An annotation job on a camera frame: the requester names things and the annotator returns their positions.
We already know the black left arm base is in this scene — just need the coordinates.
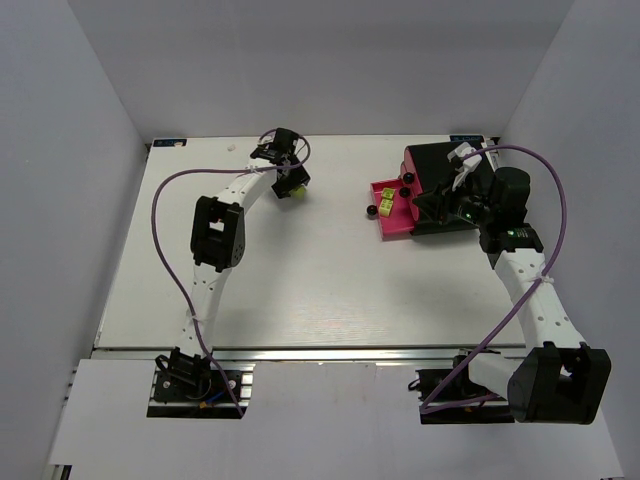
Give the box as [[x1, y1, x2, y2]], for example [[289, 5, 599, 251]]
[[147, 348, 248, 420]]

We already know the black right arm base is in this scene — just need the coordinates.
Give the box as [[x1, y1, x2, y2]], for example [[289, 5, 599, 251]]
[[407, 348, 514, 425]]

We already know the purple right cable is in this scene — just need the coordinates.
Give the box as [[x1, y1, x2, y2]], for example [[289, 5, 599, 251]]
[[419, 144, 568, 414]]

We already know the purple cable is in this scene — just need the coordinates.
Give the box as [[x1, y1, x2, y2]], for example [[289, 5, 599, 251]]
[[150, 128, 314, 419], [419, 144, 568, 414]]

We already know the pale yellow lego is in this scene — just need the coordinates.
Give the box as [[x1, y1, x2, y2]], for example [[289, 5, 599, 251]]
[[378, 199, 394, 218]]

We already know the black drawer cabinet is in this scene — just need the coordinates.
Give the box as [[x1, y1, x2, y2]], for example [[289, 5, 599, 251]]
[[400, 135, 495, 236]]

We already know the left blue label sticker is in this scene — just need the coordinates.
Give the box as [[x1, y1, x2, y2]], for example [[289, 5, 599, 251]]
[[152, 138, 187, 148]]

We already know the light green sloped lego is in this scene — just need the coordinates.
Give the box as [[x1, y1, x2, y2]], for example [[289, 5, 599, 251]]
[[290, 185, 306, 199]]

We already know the aluminium front rail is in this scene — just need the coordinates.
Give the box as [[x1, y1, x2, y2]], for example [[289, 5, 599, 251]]
[[90, 346, 526, 362]]

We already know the right blue label sticker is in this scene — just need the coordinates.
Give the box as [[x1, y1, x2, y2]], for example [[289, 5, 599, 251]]
[[449, 135, 485, 143]]

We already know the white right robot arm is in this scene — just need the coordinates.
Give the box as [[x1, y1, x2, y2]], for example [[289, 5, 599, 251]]
[[420, 167, 611, 425]]

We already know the pink bottom drawer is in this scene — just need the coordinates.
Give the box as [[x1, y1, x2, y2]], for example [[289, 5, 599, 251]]
[[367, 178, 415, 240]]

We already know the pink drawer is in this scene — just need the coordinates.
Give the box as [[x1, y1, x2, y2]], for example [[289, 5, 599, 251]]
[[401, 147, 423, 197], [367, 178, 415, 240], [399, 166, 419, 220]]

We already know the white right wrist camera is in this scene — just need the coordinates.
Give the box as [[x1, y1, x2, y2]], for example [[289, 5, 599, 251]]
[[447, 142, 483, 192]]

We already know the pink top drawer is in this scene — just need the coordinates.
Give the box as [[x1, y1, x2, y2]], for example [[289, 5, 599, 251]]
[[401, 147, 423, 197]]

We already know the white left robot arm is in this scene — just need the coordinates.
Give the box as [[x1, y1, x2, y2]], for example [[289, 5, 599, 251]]
[[177, 128, 310, 356]]

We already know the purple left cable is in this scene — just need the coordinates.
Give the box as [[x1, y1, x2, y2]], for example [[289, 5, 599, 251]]
[[150, 128, 314, 419]]

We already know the blue label sticker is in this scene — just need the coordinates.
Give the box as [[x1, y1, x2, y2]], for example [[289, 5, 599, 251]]
[[449, 135, 485, 143], [152, 138, 187, 148]]

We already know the light green square lego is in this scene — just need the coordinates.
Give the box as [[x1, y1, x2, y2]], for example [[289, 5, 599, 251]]
[[381, 188, 396, 200]]

